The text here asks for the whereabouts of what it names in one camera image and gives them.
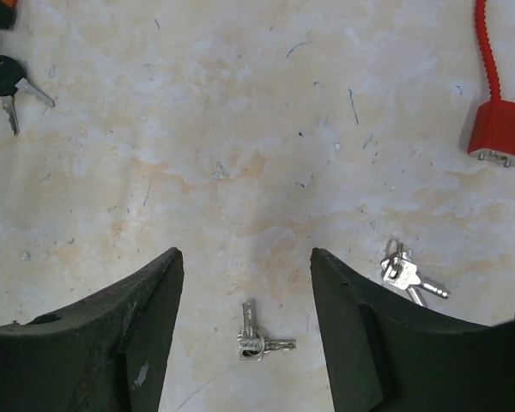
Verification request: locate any silver key bunch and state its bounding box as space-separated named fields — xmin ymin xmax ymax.
xmin=236 ymin=300 xmax=297 ymax=361
xmin=379 ymin=238 xmax=451 ymax=308

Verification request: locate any silver key bunch near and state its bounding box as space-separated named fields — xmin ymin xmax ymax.
xmin=236 ymin=300 xmax=297 ymax=361

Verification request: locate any silver key bunch middle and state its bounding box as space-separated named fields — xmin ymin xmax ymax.
xmin=379 ymin=238 xmax=451 ymax=308

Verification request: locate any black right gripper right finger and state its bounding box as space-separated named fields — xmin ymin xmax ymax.
xmin=311 ymin=248 xmax=515 ymax=411

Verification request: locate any red cable padlock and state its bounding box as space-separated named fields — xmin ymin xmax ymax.
xmin=467 ymin=0 xmax=515 ymax=168

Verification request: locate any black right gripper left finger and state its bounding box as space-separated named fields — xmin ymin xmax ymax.
xmin=0 ymin=248 xmax=184 ymax=411

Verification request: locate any black head key bunch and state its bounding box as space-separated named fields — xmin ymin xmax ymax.
xmin=0 ymin=55 xmax=55 ymax=136

